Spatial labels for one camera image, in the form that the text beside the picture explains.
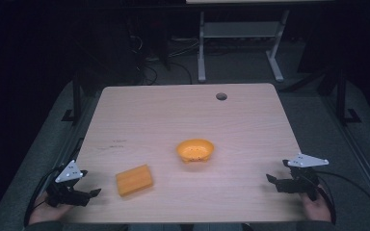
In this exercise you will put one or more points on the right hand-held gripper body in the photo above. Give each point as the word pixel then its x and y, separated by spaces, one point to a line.
pixel 305 161

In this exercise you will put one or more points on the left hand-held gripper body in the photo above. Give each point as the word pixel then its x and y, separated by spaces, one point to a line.
pixel 68 172

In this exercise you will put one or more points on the person's left hand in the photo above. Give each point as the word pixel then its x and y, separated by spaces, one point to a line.
pixel 46 212

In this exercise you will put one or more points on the person's right hand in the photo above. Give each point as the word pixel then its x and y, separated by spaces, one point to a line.
pixel 318 210

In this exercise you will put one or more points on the orange rectangular sponge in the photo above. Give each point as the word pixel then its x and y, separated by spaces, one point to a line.
pixel 134 180

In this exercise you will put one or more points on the black metal stand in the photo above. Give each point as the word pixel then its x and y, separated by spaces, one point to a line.
pixel 342 96
pixel 76 99

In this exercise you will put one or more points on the orange soap dish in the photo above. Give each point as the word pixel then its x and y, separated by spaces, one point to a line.
pixel 195 150

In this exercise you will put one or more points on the white metal table frame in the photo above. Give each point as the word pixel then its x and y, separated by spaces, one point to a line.
pixel 237 29

